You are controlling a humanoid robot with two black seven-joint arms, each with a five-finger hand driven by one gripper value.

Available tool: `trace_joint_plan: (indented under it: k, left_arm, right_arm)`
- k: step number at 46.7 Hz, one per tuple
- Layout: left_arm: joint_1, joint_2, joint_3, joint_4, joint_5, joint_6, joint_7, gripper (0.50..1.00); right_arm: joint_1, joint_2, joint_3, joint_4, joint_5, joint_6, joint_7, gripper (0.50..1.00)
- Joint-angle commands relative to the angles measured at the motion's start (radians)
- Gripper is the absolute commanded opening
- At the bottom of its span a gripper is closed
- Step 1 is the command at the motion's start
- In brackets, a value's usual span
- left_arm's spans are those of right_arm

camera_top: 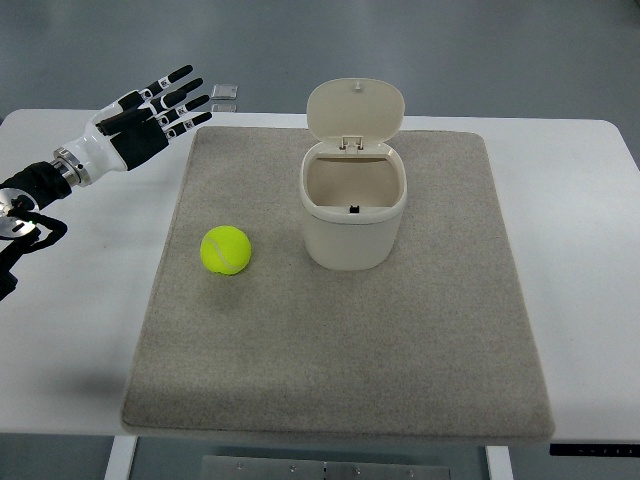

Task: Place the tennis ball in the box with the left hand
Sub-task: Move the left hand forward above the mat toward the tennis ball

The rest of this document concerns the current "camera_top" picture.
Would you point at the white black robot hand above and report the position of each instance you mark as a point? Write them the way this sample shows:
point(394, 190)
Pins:
point(128, 132)

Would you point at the yellow tennis ball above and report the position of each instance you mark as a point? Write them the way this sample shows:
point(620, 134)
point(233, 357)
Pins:
point(225, 250)

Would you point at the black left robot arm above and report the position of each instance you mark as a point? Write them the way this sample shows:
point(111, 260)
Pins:
point(24, 196)

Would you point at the beige bin with open lid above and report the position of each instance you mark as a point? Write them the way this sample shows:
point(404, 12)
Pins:
point(352, 184)

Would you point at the white table leg left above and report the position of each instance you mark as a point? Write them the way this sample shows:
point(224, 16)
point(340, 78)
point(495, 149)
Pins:
point(121, 458)

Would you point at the white table leg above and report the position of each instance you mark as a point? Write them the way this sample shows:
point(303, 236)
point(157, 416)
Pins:
point(121, 458)
point(499, 463)

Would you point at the grey felt mat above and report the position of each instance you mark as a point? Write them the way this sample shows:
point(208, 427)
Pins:
point(434, 344)

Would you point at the white table leg right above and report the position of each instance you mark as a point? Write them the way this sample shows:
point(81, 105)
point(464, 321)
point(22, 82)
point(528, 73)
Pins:
point(499, 463)

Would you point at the black table control panel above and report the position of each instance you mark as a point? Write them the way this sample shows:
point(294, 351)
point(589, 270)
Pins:
point(595, 450)

